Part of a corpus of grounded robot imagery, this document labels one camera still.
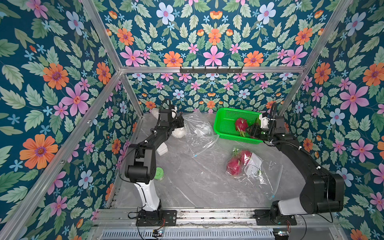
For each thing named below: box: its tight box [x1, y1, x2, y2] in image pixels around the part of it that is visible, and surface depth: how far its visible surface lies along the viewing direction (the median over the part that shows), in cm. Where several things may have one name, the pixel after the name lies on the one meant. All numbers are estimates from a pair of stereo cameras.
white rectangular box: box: [156, 142, 169, 156], surface depth 98 cm
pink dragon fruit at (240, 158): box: [226, 147, 253, 176], surface depth 87 cm
